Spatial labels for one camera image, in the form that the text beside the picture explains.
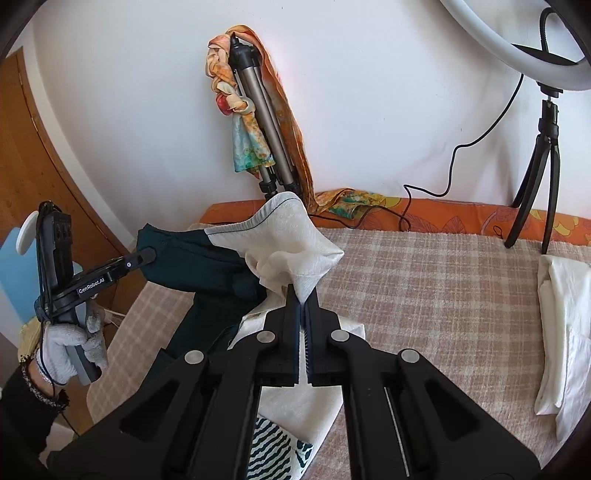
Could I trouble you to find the white folded cloth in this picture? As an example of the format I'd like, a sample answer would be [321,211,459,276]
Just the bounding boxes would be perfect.
[534,254,591,439]

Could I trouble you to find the person's left hand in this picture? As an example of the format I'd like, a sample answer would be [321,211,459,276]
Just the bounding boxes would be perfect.
[41,301,110,387]

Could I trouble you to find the wooden door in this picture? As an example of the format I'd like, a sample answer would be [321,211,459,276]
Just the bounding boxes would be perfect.
[0,46,139,324]

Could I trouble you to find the beige checked blanket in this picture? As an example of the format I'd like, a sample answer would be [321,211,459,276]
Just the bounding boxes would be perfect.
[85,226,591,480]

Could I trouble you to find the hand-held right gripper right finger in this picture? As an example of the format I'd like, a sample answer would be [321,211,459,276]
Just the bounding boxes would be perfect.
[301,290,541,480]

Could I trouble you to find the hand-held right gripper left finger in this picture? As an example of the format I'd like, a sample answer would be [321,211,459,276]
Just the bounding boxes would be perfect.
[46,284,302,480]

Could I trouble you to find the black ring light cable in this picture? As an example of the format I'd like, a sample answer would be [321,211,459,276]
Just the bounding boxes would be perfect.
[305,74,526,232]

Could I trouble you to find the small black tripod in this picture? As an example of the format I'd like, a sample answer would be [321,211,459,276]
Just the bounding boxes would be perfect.
[504,85,564,254]

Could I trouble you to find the dark green white tree-print t-shirt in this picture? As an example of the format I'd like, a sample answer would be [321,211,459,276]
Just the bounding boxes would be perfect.
[136,191,368,480]

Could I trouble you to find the light blue chair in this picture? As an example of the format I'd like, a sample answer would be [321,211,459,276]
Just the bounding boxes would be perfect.
[0,226,47,333]

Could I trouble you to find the folded silver tripod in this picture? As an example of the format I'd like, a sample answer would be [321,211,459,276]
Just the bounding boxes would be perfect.
[228,32,302,199]

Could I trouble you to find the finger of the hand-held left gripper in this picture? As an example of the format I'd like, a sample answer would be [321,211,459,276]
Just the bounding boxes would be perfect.
[108,247,157,278]

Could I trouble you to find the orange patterned bed sheet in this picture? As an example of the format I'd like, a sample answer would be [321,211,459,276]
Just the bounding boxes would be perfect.
[198,196,591,238]

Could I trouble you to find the braided colourful scarf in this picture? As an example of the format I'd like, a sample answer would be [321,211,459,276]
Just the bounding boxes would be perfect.
[207,30,278,178]

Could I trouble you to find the orange scarf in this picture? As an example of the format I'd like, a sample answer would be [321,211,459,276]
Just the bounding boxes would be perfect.
[240,25,386,217]

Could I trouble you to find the white ring light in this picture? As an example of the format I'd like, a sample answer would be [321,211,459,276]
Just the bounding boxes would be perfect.
[438,0,591,90]

